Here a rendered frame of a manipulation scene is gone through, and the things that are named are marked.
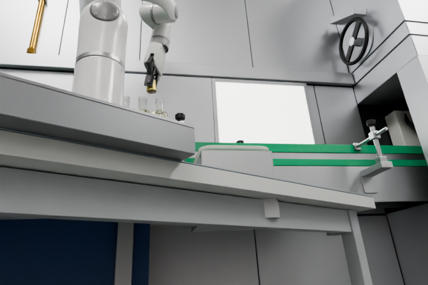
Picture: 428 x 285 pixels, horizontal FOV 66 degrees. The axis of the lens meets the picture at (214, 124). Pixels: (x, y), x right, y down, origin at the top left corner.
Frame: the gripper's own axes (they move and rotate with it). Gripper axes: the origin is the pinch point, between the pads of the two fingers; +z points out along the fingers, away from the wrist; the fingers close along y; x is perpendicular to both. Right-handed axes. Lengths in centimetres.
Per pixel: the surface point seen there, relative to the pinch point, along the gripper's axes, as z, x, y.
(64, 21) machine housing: -28, -46, -5
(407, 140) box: 0, 103, -34
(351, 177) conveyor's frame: 25, 73, -8
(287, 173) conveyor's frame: 27, 51, -2
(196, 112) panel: 4.2, 15.7, -14.4
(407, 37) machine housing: -30, 92, -4
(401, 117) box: -11, 102, -35
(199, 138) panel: 14.7, 18.7, -13.9
